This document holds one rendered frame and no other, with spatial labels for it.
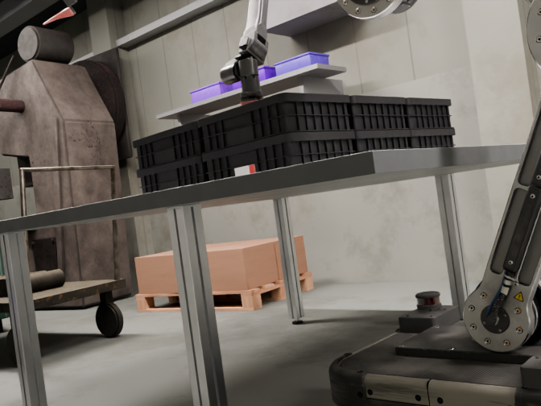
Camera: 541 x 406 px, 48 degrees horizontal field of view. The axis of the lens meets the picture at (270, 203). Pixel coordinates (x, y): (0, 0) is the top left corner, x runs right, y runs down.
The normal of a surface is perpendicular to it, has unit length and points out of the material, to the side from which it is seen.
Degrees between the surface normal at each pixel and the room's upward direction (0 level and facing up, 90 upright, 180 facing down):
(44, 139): 90
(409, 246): 90
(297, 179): 90
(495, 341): 90
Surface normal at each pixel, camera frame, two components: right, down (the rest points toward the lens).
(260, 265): 0.80, -0.11
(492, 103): -0.66, 0.09
